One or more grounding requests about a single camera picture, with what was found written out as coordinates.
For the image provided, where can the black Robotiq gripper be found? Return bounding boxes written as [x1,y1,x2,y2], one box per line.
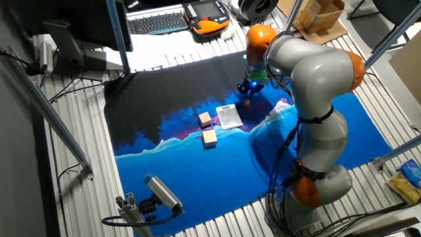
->
[237,78,265,99]

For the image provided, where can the silver digital scale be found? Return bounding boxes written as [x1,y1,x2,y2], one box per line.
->
[215,103,243,131]

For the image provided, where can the medium wooden block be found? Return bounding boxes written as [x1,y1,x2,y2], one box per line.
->
[197,111,212,129]

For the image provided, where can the large wooden block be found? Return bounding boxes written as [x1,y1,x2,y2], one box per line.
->
[201,128,218,149]

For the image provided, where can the green wrist flange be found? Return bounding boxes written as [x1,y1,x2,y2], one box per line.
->
[246,67,269,82]

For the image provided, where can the white crumpled cloth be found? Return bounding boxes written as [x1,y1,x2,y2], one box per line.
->
[220,24,237,41]

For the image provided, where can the orange black teach pendant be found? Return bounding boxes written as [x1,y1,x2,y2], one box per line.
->
[183,0,232,36]

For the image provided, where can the black filament spool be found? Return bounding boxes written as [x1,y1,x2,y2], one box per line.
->
[237,0,280,22]

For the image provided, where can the blue landscape print cloth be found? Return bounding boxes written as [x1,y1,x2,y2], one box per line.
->
[103,49,394,236]

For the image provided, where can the black computer keyboard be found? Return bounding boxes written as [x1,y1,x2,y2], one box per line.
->
[126,4,189,36]

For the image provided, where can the brown cardboard panel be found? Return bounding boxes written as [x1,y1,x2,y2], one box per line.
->
[388,39,421,106]

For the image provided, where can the black office chair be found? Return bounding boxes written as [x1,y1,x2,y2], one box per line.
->
[347,0,421,53]

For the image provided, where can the yellow snack bag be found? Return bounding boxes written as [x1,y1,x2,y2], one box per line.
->
[384,172,421,205]

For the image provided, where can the blue snack bag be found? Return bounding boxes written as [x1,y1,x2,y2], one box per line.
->
[396,159,421,189]

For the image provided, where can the black computer monitor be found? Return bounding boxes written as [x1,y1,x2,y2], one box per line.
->
[9,0,134,82]

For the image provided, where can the silver cylindrical device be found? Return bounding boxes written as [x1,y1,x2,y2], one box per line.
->
[38,41,54,75]

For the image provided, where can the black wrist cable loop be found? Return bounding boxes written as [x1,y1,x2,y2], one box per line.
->
[264,31,293,98]

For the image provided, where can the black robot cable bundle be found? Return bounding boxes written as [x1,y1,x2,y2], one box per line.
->
[266,121,302,237]

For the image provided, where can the thin black arm strap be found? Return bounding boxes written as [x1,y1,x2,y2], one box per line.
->
[297,105,335,125]

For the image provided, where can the aluminium frame bar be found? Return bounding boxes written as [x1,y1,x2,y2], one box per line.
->
[284,0,304,32]
[364,3,421,70]
[373,134,421,169]
[0,45,95,180]
[105,0,132,75]

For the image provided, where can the wide black arm strap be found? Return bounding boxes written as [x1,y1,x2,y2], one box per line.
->
[281,159,326,188]

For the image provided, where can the grey camera with blue tip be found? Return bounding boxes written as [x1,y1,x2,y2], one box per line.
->
[143,173,184,215]

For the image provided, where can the black camera ball mount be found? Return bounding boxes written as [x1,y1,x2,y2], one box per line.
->
[138,194,162,222]

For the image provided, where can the short aluminium extrusion post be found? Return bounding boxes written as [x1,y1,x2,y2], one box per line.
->
[114,192,154,237]

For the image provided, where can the black camera cable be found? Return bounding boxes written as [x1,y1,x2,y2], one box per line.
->
[101,210,180,228]

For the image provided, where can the black cable with plug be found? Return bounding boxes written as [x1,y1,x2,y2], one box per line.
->
[0,48,47,77]

